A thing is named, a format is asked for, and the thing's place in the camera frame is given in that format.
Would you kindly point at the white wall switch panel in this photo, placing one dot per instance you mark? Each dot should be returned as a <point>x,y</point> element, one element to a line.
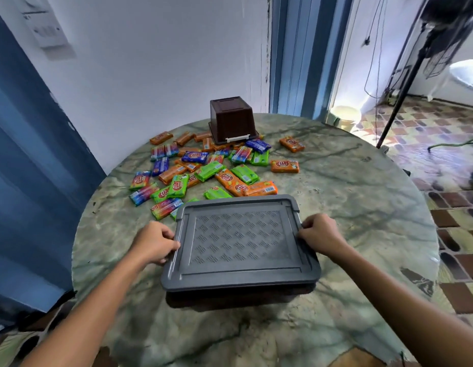
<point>41,22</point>

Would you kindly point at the black standing fan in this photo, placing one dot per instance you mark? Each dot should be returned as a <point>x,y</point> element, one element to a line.
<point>443,34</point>

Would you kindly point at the blue door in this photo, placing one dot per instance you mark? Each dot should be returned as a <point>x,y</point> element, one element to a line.
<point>305,53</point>

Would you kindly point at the person's right hand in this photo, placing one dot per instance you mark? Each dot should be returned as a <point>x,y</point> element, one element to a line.
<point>323,235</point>

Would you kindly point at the white plastic bucket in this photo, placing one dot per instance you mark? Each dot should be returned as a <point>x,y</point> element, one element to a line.
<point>345,117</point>

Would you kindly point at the brown plastic box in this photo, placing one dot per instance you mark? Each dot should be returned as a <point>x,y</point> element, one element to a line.
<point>232,120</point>

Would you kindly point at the person's right thumb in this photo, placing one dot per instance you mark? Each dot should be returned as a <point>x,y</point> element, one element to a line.
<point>309,223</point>

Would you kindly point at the pile of colourful snack packets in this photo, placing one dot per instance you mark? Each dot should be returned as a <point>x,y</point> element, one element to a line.
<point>206,173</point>

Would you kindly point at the white plastic chair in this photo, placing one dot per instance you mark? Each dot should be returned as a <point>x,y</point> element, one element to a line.
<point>466,74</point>

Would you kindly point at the person's right forearm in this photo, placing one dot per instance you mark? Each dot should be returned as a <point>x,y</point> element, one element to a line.
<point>405,309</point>

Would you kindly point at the person's left forearm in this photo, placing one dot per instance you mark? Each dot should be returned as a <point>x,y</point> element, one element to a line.
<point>87,321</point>

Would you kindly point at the person's left hand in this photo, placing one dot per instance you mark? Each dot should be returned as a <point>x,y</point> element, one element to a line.
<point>152,242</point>

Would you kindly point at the person's left thumb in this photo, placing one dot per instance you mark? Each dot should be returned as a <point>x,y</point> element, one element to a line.
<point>170,236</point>

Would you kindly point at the grey plastic box lid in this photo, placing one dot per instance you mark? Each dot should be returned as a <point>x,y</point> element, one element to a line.
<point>238,240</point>

